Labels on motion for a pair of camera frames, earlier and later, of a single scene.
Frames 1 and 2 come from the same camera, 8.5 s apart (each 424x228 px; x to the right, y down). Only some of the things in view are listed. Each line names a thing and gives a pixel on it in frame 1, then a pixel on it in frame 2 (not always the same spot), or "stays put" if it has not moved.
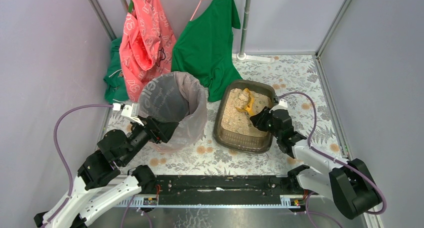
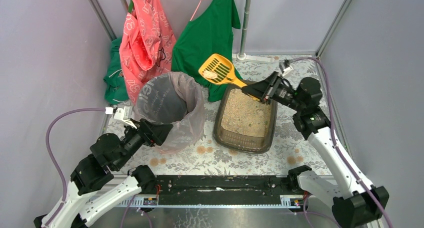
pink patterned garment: (147, 43) stays put
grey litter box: (238, 100) stays put
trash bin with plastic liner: (176, 97) stays put
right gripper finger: (260, 119) → (262, 89)
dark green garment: (115, 90) stays put
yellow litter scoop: (249, 108) → (218, 70)
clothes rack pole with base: (242, 57) stays put
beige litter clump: (244, 99) → (210, 75)
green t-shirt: (205, 47) stays put
